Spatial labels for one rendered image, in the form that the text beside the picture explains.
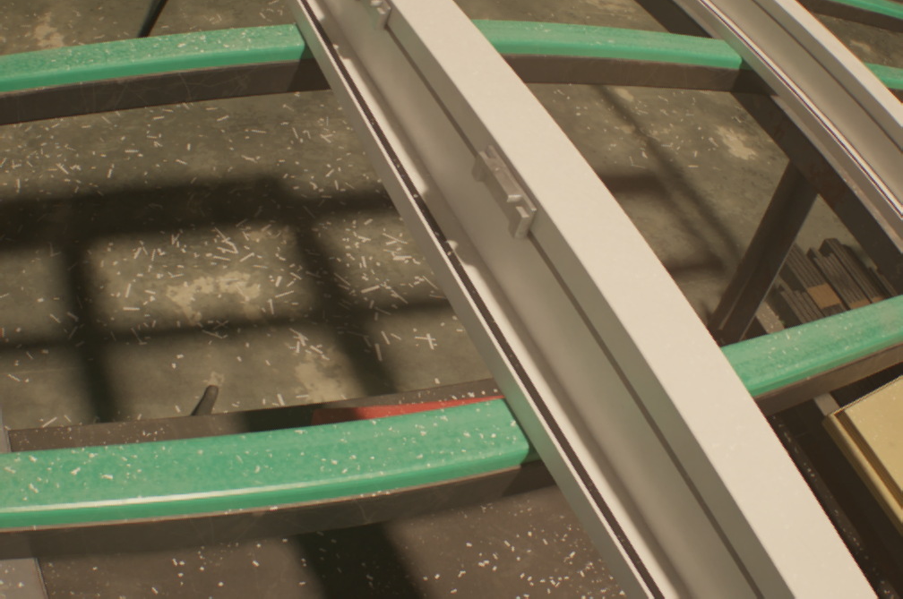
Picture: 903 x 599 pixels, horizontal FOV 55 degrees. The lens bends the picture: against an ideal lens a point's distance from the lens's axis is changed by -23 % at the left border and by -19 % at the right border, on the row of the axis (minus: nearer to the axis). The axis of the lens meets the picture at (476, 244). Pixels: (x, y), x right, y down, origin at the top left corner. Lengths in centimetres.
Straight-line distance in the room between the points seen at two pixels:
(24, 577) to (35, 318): 127
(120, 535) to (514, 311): 24
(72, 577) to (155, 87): 36
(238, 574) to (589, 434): 33
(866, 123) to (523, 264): 43
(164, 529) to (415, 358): 135
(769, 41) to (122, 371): 111
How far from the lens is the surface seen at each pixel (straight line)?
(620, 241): 48
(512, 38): 78
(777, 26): 93
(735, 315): 109
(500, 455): 47
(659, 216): 229
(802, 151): 96
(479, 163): 52
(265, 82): 70
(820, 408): 102
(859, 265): 188
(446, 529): 78
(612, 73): 84
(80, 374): 159
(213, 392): 157
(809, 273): 176
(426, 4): 63
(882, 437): 100
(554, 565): 78
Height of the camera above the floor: 121
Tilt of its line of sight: 37 degrees down
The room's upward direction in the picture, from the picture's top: 20 degrees clockwise
